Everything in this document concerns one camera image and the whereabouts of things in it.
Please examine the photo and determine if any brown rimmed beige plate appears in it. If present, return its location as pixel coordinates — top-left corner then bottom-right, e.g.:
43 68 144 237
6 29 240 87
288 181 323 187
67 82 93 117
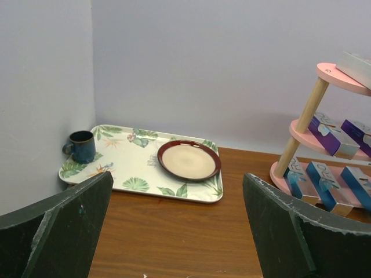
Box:
157 140 221 182

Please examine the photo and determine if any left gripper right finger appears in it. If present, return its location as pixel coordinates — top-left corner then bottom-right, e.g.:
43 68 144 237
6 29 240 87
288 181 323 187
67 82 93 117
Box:
242 173 370 277

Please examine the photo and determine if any dark blue mug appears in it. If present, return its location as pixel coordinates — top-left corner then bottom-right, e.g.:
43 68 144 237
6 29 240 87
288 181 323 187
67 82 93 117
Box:
62 130 96 164

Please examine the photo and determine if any floral serving tray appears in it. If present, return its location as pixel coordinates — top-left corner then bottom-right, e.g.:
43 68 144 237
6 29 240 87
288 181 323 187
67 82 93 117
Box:
59 125 224 203

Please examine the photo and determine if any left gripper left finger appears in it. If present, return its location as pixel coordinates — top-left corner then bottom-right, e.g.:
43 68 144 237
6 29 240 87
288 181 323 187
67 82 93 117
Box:
1 171 113 277

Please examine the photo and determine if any pink three-tier shelf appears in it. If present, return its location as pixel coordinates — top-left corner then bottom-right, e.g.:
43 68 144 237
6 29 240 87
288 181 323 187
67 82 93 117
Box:
269 61 371 210

